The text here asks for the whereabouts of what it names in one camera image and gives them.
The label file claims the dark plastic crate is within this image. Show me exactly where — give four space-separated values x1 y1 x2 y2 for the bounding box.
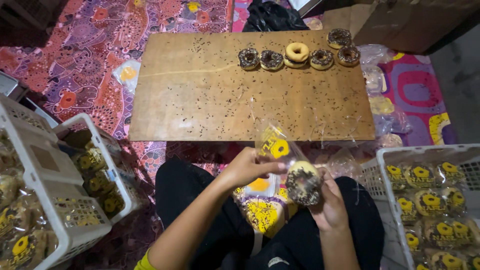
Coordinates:
0 0 65 30

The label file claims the person's yellow sleeve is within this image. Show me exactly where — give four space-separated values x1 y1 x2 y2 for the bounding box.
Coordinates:
133 247 157 270

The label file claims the red purple patterned cloth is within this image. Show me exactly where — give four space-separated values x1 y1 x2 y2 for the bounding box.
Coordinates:
0 0 234 270

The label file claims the brown cardboard box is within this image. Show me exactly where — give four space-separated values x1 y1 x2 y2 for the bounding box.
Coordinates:
322 0 480 55

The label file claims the clear yellow printed plastic bag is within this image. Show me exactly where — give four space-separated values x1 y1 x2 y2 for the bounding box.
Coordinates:
254 119 312 177
112 59 142 94

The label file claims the heap of clear plastic bags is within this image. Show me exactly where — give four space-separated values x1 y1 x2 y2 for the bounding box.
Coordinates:
311 44 414 177

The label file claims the black plastic bag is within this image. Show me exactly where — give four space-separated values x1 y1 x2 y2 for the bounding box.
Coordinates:
242 0 310 33

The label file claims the chocolate sprinkle donut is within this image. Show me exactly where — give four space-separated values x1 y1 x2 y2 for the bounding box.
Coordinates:
260 50 284 71
326 28 353 50
310 49 334 71
286 161 323 206
238 47 260 71
337 46 361 67

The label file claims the pink purple patterned mat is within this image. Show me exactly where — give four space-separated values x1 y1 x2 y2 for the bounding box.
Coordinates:
360 52 457 148

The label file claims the pile of packed donuts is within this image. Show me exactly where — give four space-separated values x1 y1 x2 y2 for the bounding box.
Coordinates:
0 129 60 270
64 129 126 220
385 161 480 270

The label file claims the grey metal box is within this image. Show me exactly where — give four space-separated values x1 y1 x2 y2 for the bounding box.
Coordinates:
0 70 30 103

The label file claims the person's right hand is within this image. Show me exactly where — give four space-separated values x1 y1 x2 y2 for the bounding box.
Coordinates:
308 167 350 232

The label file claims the small white plastic crate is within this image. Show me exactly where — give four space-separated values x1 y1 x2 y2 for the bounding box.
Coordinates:
53 112 140 226

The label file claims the large white plastic crate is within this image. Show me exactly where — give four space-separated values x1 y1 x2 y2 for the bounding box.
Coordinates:
0 94 113 270

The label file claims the brown wooden board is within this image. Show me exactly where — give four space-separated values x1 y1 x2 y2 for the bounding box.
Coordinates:
128 29 376 142

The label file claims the stack of printed plastic bags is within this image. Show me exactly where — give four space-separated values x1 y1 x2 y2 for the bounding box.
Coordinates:
232 178 301 239

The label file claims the person's left hand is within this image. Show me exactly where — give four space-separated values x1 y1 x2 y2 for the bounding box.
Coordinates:
221 147 289 188

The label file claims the plain golden donut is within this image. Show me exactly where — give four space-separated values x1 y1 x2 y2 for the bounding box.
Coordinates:
283 42 310 69

